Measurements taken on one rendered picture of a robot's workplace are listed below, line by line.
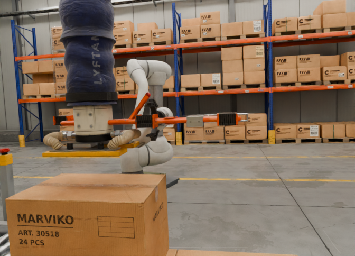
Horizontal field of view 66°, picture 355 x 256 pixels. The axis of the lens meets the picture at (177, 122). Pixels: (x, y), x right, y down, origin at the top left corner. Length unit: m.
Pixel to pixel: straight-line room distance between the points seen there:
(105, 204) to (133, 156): 0.84
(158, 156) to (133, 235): 0.95
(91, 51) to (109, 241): 0.77
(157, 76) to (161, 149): 0.52
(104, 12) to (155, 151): 1.07
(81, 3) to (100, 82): 0.32
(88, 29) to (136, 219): 0.78
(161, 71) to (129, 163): 0.68
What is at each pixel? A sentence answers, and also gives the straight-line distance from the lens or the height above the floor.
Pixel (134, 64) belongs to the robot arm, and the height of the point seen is 1.58.
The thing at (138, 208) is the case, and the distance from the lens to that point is 1.11.
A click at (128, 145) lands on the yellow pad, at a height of 1.12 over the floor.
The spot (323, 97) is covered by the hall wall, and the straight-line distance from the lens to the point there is 10.01.
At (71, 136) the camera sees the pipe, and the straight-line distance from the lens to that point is 1.36.
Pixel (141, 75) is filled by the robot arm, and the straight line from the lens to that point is 1.83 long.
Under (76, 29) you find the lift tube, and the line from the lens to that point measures 1.25.
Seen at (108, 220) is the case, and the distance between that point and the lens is 1.17.
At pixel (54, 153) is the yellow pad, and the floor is 1.12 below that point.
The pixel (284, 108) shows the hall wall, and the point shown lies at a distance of 9.73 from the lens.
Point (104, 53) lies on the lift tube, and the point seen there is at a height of 1.53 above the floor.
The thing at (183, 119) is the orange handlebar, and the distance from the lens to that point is 1.17.
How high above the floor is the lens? 1.32
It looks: 4 degrees down
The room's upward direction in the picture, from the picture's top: 2 degrees counter-clockwise
